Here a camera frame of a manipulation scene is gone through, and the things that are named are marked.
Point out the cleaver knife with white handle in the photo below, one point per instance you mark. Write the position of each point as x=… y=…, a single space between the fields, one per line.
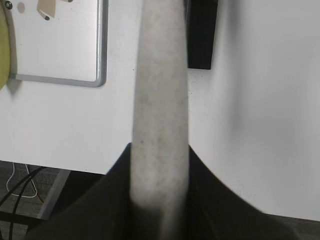
x=159 y=164

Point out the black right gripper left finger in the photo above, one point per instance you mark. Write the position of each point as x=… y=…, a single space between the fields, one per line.
x=102 y=213

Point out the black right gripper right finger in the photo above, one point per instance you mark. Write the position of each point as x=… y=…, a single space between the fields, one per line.
x=215 y=212

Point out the yellow plastic banana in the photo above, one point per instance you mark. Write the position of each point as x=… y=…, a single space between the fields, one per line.
x=5 y=49

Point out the black knife stand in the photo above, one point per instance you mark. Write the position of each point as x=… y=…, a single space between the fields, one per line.
x=200 y=19

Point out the white grey-rimmed cutting board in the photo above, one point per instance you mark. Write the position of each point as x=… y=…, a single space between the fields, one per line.
x=58 y=41

